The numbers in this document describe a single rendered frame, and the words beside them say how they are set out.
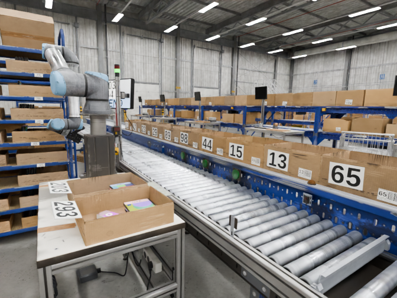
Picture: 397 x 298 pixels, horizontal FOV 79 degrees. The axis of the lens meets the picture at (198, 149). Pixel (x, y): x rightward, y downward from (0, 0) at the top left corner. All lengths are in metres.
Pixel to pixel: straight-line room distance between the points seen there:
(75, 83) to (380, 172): 1.70
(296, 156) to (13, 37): 2.47
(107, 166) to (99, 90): 0.52
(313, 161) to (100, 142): 1.34
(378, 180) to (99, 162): 1.59
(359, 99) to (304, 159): 4.89
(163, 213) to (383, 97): 5.50
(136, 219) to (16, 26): 2.10
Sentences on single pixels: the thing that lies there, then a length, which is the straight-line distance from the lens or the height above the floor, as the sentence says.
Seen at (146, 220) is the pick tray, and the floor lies 0.79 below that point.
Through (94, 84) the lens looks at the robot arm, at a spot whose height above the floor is 1.41.
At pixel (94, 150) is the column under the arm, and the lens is 1.79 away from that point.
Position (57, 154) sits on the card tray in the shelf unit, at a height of 0.81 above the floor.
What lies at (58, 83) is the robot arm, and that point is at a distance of 1.73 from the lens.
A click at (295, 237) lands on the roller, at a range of 1.17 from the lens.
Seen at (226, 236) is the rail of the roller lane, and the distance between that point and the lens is 1.09.
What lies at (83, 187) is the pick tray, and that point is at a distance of 1.61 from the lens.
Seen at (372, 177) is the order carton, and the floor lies 0.99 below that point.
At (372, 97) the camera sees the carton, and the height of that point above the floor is 1.57.
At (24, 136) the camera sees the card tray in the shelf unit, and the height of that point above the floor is 0.99.
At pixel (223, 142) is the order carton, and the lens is 1.97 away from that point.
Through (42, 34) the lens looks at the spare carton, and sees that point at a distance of 2.76.
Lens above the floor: 1.28
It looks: 10 degrees down
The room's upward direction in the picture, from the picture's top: 1 degrees clockwise
